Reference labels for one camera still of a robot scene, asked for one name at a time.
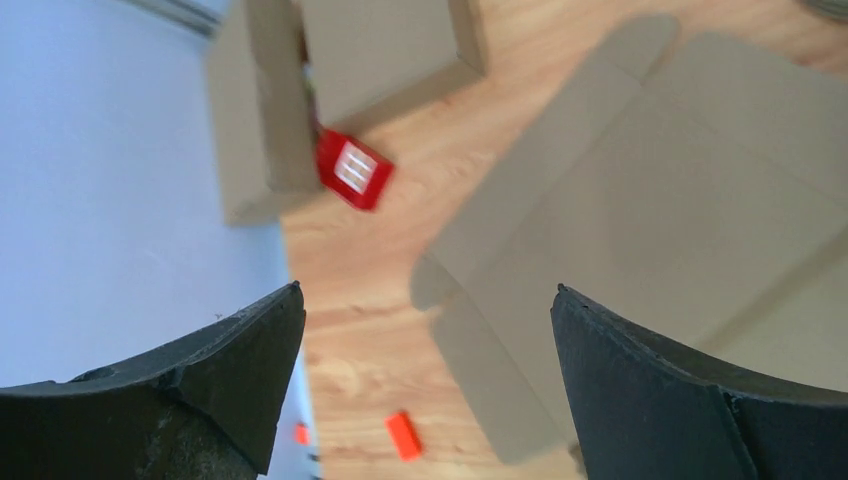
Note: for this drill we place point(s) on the cardboard box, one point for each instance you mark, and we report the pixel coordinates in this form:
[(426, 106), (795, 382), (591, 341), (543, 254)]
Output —
[(373, 61), (699, 190), (262, 118)]

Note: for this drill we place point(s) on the red plastic block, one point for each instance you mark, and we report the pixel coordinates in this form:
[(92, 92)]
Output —
[(351, 169)]

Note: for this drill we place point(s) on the folded cardboard box upright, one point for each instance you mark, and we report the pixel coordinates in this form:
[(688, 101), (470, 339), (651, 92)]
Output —
[(373, 61)]

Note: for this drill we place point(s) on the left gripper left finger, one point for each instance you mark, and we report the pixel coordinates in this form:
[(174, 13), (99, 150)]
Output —
[(203, 406)]

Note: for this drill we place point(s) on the orange plastic piece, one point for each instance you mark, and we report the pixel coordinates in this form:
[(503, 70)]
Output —
[(404, 436)]

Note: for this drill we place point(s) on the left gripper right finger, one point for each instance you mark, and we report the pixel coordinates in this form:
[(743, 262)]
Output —
[(648, 407)]

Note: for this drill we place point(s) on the orange button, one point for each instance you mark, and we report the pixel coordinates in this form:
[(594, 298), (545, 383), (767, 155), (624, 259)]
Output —
[(302, 434)]

